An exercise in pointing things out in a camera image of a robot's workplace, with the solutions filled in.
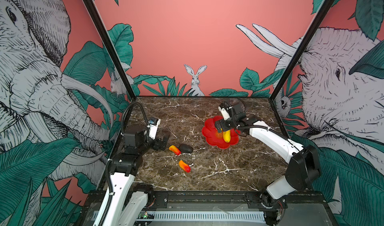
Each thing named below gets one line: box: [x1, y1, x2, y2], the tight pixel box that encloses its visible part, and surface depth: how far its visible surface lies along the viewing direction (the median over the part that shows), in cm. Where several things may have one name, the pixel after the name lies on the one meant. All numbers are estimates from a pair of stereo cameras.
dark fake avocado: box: [179, 143, 194, 154], surface depth 91 cm
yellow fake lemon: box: [216, 130, 223, 139], surface depth 100 cm
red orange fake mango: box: [169, 145, 182, 156], surface depth 91 cm
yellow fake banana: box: [222, 129, 231, 143], surface depth 95 cm
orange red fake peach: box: [178, 160, 192, 173], surface depth 85 cm
